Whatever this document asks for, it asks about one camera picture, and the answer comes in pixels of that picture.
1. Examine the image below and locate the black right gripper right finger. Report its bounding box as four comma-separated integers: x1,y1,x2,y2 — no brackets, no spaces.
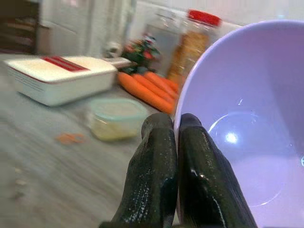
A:
177,113,258,228

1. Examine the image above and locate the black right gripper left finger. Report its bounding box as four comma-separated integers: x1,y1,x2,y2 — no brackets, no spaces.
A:
99,113,179,228

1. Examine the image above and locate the purple plastic bowl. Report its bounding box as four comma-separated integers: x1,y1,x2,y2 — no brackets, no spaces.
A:
173,20,304,228

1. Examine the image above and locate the small container green lid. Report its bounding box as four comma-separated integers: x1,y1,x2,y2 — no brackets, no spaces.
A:
89,98,148,143

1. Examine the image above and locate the orange carrot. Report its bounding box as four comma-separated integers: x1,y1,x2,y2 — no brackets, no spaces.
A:
144,71,180,94
118,72,175,114
133,73,178,103

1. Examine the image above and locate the green red plant decoration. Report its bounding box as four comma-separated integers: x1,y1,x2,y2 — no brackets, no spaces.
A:
120,35,162,75

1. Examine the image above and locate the white slicer box red label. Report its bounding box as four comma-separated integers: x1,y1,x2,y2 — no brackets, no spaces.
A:
3,56,132,106

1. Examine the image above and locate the clear plastic container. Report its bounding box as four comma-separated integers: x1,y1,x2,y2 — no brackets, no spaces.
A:
142,11,189,77

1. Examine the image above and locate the plastic jar red lid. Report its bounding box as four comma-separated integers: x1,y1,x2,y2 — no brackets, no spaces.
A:
167,9,223,83

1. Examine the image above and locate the white curtain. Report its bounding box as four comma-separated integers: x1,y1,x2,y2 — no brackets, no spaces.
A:
39,0,139,58

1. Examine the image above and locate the dark wooden shelf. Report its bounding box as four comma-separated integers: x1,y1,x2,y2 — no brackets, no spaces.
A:
0,0,40,54

